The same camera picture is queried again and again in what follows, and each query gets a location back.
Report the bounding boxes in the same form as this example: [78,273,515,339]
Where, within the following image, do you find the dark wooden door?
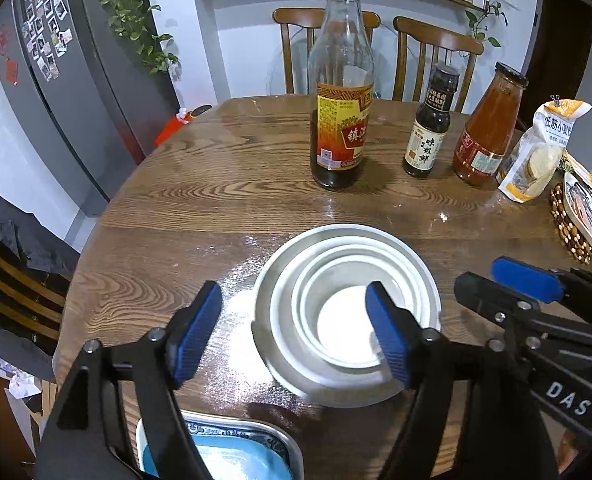
[523,0,592,126]

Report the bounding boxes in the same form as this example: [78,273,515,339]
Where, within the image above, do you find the yellow capped vinegar bottle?
[308,0,375,191]

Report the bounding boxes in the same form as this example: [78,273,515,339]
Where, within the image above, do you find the medium white bowl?
[270,239,425,388]

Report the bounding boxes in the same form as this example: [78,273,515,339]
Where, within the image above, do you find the blue patterned white plate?
[136,409,305,480]

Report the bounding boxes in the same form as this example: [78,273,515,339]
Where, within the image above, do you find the cluster of fridge photo magnets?
[21,0,74,83]

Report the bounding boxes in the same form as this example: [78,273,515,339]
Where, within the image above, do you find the dark soy sauce bottle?
[402,62,460,178]

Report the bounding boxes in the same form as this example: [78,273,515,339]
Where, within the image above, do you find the crumpled paper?
[7,367,44,401]

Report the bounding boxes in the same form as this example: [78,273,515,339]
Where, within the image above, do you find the wooden bead basket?
[549,180,592,266]

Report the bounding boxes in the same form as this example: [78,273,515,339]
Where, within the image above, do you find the red sauce glass jar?
[452,61,530,186]

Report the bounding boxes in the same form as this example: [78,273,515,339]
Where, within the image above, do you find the dark cloth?
[0,185,82,383]

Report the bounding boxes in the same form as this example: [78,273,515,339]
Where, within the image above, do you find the large white bowl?
[252,223,443,408]

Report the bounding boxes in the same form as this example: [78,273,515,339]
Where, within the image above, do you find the wooden dining chair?
[272,7,381,96]
[393,16,485,111]

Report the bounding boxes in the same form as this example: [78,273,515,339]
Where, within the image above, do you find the small vine plant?
[463,0,509,48]

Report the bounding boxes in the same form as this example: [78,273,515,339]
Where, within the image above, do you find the slatted wooden chair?
[0,247,69,356]

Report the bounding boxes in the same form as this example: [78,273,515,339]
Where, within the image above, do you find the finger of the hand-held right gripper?
[454,272,592,361]
[492,256,592,331]

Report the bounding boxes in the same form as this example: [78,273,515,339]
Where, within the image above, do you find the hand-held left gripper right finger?
[365,281,559,480]

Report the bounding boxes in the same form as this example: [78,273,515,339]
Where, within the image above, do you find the small white bowl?
[297,252,419,368]

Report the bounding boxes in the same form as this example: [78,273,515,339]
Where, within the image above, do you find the large leafy vine plant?
[91,0,181,78]

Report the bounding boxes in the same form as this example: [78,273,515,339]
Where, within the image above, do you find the white orange flour bag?
[497,99,592,204]

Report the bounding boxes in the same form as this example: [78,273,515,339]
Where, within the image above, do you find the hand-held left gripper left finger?
[35,280,224,480]

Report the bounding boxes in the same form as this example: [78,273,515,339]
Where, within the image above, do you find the snack packet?
[560,152,592,251]

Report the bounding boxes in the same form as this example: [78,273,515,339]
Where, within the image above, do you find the grey refrigerator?
[0,0,181,218]

